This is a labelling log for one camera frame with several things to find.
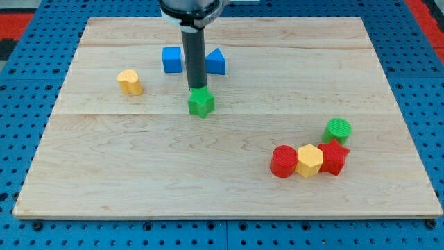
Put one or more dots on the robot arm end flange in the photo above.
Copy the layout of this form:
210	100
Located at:
191	16

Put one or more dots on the green star block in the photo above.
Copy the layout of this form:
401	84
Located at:
201	102

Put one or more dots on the red circle block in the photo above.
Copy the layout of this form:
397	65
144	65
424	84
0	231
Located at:
284	160

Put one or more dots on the green circle block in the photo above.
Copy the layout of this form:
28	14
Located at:
337	128

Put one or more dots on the red star block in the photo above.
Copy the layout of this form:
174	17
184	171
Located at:
334	157

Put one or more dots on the blue triangle block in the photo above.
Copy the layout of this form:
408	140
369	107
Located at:
215	62

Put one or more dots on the blue cube block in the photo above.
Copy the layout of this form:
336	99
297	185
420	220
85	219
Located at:
172	60

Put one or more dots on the wooden board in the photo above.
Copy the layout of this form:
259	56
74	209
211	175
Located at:
106	155

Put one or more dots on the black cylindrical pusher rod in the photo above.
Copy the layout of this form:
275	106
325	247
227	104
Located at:
194	50

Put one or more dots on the yellow hexagon block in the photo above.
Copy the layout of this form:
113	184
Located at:
310	160

